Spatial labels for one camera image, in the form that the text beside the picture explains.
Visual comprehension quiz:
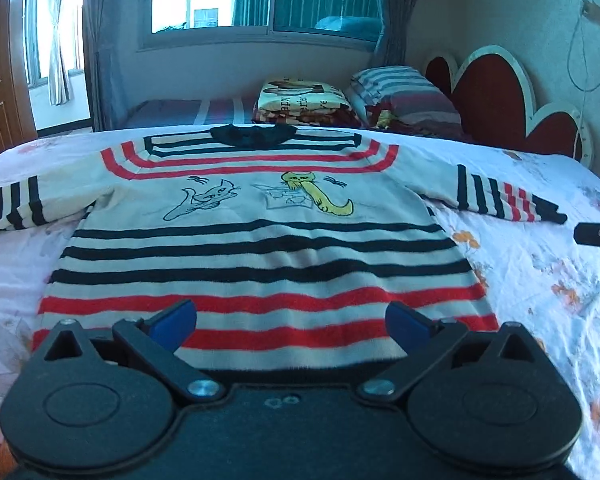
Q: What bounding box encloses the striped knit sweater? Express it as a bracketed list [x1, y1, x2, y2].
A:
[0, 127, 567, 370]

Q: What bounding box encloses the white floral bed sheet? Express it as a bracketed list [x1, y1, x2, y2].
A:
[0, 127, 600, 479]

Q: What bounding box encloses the red heart-shaped headboard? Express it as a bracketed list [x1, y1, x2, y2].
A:
[424, 44, 594, 168]

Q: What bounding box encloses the striped pillow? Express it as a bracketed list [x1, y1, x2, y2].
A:
[346, 65, 468, 141]

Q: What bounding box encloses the purple striped mattress cover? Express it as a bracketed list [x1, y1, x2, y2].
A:
[123, 96, 257, 128]

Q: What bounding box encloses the folded patterned blanket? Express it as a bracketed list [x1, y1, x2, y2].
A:
[252, 77, 361, 128]

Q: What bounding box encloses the window with teal curtain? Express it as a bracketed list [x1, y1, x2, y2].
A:
[140, 0, 381, 49]

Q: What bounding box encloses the grey curtain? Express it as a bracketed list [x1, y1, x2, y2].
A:
[82, 0, 128, 131]

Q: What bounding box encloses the hanging wall cable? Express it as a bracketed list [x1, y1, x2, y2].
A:
[566, 0, 600, 96]

